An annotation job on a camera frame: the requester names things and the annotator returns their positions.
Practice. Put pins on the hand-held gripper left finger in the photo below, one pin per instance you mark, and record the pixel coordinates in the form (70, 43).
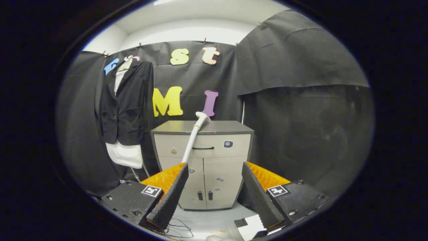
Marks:
(169, 201)

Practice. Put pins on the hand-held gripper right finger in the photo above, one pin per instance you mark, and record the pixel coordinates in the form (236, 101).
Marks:
(264, 204)

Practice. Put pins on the black suit jacket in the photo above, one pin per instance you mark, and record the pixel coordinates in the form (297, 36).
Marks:
(127, 110)

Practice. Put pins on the white and black box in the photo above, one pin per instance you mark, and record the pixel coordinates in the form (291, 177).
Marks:
(252, 229)

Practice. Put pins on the grey cabinet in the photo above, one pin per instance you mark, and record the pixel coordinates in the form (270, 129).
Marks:
(217, 177)

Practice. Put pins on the white mannequin torso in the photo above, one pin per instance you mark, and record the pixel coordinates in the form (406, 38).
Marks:
(125, 155)

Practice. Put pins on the black backdrop cloth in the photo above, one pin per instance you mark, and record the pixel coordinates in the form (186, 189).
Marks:
(301, 134)

